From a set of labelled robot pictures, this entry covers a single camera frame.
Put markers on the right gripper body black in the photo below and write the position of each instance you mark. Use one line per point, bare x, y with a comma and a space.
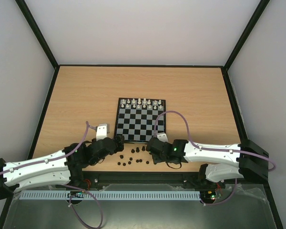
150, 145

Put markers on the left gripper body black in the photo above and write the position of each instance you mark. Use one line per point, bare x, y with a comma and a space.
119, 147

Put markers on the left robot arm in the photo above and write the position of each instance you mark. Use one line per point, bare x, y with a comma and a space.
63, 167

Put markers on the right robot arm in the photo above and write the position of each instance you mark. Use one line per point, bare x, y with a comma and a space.
246, 160

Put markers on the black and silver chessboard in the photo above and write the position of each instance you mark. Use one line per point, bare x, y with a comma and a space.
137, 125

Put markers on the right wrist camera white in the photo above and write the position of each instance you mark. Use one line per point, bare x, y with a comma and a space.
162, 137

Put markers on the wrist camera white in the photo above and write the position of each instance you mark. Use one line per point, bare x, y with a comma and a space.
101, 131
162, 137

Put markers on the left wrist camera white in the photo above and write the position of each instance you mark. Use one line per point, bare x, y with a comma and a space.
101, 131

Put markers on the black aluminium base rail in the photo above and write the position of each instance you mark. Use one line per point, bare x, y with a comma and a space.
89, 179

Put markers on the light blue cable duct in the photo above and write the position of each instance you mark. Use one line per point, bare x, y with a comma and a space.
109, 195

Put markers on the black cage frame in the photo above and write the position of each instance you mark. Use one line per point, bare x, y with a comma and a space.
224, 69

